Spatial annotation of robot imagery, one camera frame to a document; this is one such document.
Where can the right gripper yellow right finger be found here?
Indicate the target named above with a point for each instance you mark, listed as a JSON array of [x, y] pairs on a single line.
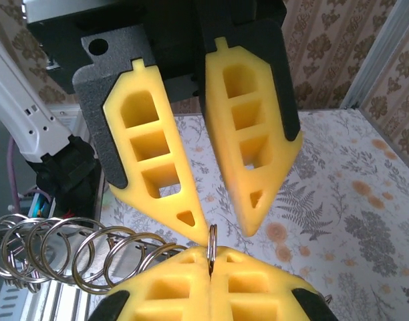
[[258, 294]]

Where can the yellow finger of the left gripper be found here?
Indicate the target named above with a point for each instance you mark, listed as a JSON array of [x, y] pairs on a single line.
[[278, 160], [187, 200]]

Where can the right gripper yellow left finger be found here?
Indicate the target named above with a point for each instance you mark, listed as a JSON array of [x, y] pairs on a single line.
[[164, 294]]

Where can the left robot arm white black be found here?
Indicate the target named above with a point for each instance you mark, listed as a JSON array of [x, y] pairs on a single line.
[[27, 110]]

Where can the floral patterned table cover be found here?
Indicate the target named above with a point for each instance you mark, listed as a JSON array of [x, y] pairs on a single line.
[[341, 200]]

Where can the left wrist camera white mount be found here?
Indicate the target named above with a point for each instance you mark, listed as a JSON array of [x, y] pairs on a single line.
[[47, 11]]

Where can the aluminium frame post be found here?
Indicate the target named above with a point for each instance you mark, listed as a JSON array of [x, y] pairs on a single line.
[[378, 53]]

